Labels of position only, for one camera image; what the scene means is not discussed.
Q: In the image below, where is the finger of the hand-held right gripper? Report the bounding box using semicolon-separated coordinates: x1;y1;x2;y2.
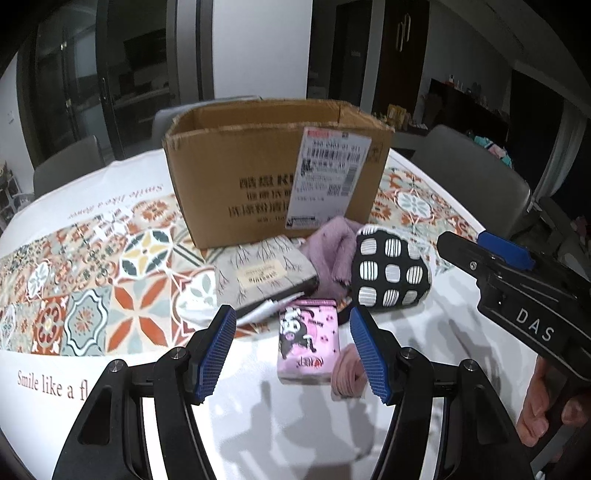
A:
477;231;536;273
438;232;504;296

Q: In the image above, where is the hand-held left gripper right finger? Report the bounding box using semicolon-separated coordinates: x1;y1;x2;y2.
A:
349;305;550;480

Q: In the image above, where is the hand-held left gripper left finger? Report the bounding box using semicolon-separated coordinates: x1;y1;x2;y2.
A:
51;305;238;480

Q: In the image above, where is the pink ribbed headband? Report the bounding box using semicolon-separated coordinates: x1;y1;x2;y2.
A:
331;346;370;400

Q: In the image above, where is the white cloth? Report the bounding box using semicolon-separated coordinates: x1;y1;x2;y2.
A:
178;295;280;334

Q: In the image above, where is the purple fluffy cloth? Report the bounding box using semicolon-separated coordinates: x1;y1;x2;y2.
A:
302;217;365;301

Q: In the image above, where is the brown cardboard box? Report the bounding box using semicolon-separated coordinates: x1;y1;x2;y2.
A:
161;98;395;250

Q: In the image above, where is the person's right hand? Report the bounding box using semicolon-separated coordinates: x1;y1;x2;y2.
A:
517;357;591;446

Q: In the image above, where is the pink cartoon tissue pack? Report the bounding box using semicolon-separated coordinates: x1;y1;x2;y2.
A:
277;298;342;384

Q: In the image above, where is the black white checked pouch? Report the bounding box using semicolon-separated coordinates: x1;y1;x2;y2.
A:
348;224;433;315

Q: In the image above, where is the grey chair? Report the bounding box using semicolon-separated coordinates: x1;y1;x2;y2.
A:
33;135;105;197
411;124;532;234
152;95;262;149

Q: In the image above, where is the grey branch-print pouch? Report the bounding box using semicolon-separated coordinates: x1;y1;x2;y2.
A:
213;235;320;319

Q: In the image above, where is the colourful clothes pile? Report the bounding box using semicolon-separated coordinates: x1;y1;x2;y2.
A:
471;134;514;168

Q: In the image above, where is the black display cabinet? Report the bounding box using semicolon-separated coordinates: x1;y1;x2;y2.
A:
429;78;513;139

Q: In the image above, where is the dark wooden cabinet door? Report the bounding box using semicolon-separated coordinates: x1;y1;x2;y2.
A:
372;0;430;125

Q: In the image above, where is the dark interior door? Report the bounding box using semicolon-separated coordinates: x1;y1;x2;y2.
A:
307;0;374;109

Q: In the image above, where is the white shoe rack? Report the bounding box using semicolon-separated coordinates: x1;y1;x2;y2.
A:
0;161;29;223

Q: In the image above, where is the sliding glass door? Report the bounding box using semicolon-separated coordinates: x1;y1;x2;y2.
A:
18;0;218;167

